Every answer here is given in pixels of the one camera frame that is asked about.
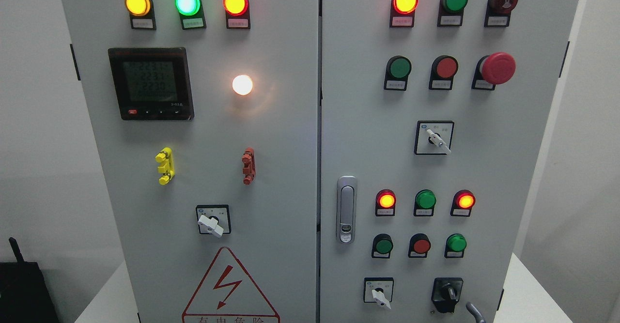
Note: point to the black knob selector switch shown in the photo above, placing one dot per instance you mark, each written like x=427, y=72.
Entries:
x=446, y=293

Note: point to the silver cabinet door latch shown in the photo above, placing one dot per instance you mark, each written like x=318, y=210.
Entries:
x=347, y=187

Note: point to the red terminal connector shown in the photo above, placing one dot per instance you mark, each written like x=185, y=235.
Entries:
x=249, y=168

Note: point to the grey electrical control cabinet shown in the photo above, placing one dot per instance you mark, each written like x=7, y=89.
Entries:
x=318, y=111

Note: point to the lower left red indicator light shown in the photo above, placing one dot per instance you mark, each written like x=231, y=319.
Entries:
x=385, y=203

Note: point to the white lit indicator light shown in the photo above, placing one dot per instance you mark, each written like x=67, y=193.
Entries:
x=242, y=84

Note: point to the upper green push button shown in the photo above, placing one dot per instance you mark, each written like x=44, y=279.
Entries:
x=397, y=73

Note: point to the green push button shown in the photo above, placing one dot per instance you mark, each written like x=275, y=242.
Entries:
x=382, y=246
x=455, y=246
x=397, y=73

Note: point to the lower left green push button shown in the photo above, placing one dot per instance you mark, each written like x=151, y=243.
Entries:
x=382, y=246

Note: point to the lower green indicator light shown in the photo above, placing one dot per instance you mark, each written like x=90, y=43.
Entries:
x=424, y=203

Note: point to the yellow terminal connector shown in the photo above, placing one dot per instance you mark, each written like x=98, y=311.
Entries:
x=166, y=167

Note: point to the lower red push button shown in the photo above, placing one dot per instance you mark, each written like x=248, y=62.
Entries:
x=419, y=246

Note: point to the red push button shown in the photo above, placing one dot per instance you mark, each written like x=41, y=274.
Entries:
x=419, y=246
x=442, y=73

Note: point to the upper red push button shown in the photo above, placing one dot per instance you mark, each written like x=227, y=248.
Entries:
x=442, y=73

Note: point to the lower right red indicator light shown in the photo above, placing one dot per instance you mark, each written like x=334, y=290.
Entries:
x=462, y=203

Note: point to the left door red indicator light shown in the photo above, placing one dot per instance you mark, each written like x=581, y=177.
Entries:
x=237, y=14

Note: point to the red electric warning sticker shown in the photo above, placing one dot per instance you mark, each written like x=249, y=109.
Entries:
x=228, y=294

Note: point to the black digital power meter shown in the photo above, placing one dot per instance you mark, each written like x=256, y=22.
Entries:
x=152, y=84

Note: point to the top right red indicator light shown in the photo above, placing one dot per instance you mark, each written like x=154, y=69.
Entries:
x=402, y=13

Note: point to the lower right green push button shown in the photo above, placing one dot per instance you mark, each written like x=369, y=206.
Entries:
x=455, y=246

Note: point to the lit green indicator light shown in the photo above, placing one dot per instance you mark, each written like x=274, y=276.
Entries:
x=191, y=14

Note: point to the red emergency stop button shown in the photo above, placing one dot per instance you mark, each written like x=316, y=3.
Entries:
x=492, y=70

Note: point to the top green indicator light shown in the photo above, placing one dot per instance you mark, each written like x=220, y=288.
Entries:
x=451, y=12

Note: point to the yellow indicator light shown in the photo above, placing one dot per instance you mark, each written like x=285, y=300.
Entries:
x=142, y=14

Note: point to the black box with antenna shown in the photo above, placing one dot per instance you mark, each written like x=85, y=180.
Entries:
x=24, y=297

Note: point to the white handle rotary switch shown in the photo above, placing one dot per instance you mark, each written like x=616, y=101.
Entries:
x=214, y=219

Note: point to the upper white selector switch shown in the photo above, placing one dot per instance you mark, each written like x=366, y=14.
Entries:
x=433, y=138

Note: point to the white selector switch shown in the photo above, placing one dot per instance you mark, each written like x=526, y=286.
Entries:
x=433, y=138
x=378, y=290

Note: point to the bottom white selector switch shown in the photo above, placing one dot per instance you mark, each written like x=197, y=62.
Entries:
x=378, y=290

